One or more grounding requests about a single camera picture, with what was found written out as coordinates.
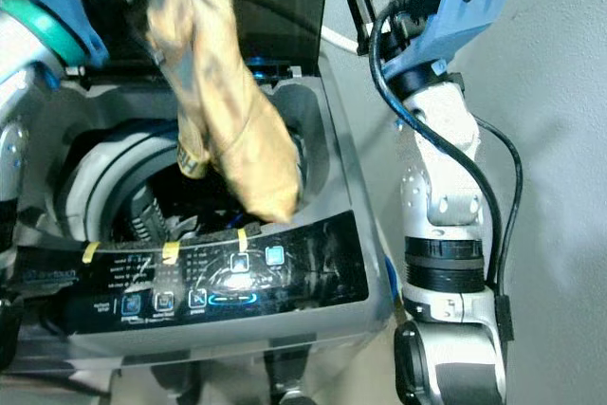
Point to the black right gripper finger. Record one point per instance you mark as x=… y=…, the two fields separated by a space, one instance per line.
x=360 y=2

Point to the golden tan garment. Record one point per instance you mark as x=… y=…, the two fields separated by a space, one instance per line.
x=228 y=111

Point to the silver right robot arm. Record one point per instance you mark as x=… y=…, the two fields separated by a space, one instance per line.
x=446 y=196

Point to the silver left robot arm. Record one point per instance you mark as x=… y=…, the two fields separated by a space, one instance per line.
x=11 y=158

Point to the grey top-load washing machine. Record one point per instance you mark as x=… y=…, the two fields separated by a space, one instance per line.
x=341 y=177

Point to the black glass washer lid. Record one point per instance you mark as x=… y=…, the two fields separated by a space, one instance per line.
x=285 y=7

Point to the yellow tape piece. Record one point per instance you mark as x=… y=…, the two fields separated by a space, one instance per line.
x=171 y=253
x=90 y=253
x=242 y=239

